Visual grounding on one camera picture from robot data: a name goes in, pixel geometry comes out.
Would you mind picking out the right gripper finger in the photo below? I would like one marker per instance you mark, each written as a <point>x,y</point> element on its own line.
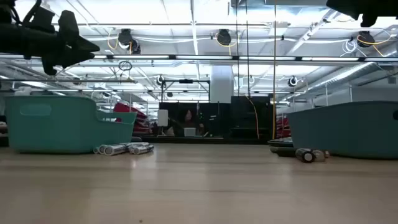
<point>348,7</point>

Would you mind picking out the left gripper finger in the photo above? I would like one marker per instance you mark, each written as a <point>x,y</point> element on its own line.
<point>74,59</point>
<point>70,28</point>

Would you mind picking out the teal plastic bin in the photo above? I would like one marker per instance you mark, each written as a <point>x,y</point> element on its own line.
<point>56,124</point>

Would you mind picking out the blue-grey plastic bin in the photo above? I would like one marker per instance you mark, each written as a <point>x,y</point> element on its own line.
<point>342,130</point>

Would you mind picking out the black copper AA battery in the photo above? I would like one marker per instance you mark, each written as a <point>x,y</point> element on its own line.
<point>320,155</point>
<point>306,155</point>
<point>281,151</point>

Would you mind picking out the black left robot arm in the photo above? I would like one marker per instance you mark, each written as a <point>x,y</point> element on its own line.
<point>6,12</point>

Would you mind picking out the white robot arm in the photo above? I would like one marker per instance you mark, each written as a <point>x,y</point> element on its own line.
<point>23,91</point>

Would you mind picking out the grey metal crossbar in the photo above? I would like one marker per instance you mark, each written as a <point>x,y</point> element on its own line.
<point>93,81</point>

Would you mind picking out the red storage bins rack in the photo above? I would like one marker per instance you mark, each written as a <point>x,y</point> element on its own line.
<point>283,126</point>
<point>127,109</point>

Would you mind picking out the white sign panel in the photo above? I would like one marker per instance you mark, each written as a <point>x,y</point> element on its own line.
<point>162,117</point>

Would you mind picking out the person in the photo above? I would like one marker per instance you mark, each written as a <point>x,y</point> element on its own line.
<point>186,121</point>

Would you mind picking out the white box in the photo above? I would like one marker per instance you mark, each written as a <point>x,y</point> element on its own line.
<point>189,131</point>

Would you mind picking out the long light strip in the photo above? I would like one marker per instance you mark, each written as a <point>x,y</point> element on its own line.
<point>217,57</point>

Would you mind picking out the white square pillar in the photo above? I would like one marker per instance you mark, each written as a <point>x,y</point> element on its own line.
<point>221,84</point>

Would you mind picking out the black cabinet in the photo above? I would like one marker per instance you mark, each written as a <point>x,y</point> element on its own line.
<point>248,118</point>

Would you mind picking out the black partition panel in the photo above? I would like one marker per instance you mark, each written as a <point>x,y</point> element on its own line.
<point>214,118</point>

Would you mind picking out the silver air duct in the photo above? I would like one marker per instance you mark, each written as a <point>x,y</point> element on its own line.
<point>342,74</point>

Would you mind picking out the black metal gantry frame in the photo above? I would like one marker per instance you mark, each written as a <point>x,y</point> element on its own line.
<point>185,81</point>

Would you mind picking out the black aluminium rig frame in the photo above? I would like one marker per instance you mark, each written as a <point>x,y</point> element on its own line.
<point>202,140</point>

